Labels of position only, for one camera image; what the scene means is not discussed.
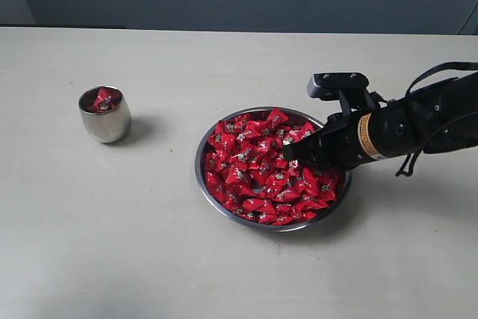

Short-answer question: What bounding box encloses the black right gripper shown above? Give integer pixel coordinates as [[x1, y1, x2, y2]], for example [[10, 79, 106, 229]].
[[283, 111, 364, 170]]

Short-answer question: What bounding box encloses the stainless steel plate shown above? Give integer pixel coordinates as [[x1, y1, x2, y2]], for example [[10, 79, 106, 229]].
[[195, 107, 352, 232]]

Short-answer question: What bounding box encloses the red candy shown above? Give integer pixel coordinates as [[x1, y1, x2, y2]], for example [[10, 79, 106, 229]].
[[86, 87, 122, 114]]

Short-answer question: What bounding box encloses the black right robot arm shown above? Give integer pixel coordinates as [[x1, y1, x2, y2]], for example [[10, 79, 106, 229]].
[[284, 72, 477, 170]]

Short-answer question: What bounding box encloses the stainless steel cup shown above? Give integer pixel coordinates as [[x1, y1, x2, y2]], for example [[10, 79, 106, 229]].
[[78, 86, 132, 143]]

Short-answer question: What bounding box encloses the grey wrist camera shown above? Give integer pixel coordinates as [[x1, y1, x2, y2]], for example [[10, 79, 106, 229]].
[[307, 72, 379, 116]]

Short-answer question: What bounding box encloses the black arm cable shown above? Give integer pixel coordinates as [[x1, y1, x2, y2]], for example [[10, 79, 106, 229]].
[[394, 113, 478, 178]]

